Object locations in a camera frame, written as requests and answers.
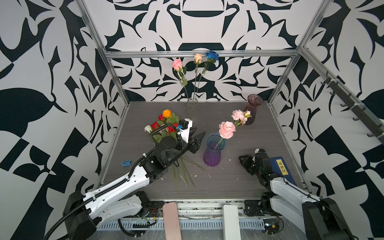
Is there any blue book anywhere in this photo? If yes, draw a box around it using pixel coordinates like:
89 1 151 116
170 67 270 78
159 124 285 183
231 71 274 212
270 157 296 186

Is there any orange rose stem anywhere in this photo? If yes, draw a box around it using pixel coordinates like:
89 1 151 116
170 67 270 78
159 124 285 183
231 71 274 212
162 110 172 119

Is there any clear glass vase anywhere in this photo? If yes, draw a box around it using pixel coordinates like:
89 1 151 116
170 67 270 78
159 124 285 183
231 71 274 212
187 97 198 123

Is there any dark pink glass vase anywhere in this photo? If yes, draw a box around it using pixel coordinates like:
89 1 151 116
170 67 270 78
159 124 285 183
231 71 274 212
244 94 264 125

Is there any pink pad on rail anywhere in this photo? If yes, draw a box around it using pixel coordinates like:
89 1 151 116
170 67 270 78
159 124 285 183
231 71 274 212
163 202 182 240

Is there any blue purple glass vase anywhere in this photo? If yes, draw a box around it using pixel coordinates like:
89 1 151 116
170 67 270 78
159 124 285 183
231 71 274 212
203 133 226 167

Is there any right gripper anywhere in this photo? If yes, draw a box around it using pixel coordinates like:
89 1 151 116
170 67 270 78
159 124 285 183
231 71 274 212
239 154 263 178

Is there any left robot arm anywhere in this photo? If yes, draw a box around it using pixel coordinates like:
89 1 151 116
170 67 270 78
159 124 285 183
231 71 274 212
44 119 206 240

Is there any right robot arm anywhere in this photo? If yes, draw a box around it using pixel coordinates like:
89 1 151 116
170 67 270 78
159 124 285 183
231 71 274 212
239 149 356 240

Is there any blue binder clip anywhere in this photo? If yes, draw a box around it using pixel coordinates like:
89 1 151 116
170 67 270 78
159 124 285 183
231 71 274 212
121 160 132 172

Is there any cream peach rose stem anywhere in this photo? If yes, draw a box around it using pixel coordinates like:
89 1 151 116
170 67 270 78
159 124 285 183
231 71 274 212
192 54 203 101

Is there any red rose stem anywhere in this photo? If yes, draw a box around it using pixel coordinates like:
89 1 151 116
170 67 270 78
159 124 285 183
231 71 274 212
165 122 208 175
151 122 160 130

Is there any small circuit board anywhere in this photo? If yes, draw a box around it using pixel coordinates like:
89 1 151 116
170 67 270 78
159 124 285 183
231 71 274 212
262 218 284 235

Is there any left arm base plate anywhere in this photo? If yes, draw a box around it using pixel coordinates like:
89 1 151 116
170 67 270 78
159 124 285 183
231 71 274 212
134 201 165 218

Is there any pink spray roses bunch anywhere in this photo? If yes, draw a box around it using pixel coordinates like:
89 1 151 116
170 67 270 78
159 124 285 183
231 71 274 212
215 110 252 149

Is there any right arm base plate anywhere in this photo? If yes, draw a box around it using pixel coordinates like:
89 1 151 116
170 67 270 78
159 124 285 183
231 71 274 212
244 200 276 217

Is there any blue rose stem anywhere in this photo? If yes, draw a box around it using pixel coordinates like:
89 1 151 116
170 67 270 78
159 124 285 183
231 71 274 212
196 51 219 99

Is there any white pad on rail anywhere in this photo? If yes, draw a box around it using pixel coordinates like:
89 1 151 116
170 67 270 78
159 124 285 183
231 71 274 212
222 205 241 240

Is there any pink rose stem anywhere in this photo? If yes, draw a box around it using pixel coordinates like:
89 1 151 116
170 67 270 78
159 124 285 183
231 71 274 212
172 59 189 99

